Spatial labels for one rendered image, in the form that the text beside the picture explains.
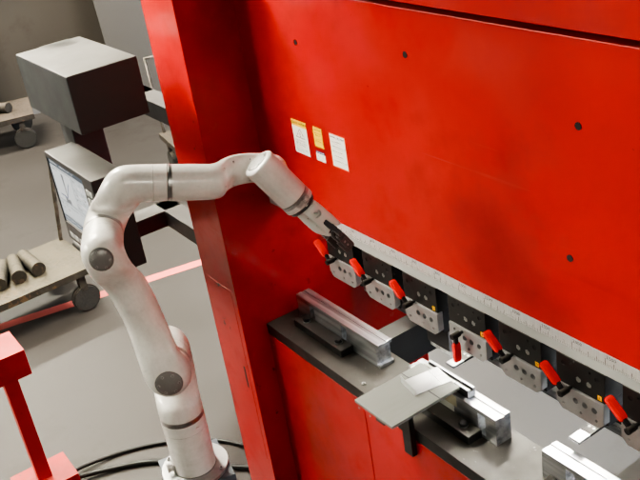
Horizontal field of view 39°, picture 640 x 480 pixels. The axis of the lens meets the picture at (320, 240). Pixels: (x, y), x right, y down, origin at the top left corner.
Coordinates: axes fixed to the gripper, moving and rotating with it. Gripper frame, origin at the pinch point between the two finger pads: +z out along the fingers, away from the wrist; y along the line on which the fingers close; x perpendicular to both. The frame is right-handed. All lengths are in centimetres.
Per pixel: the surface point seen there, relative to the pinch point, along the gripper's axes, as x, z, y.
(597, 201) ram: -33, 13, -58
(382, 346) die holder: 5, 62, 50
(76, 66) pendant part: -4, -65, 101
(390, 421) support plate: 26, 54, 11
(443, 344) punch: -3, 56, 15
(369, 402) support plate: 24, 52, 22
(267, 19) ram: -48, -37, 61
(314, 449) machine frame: 45, 95, 95
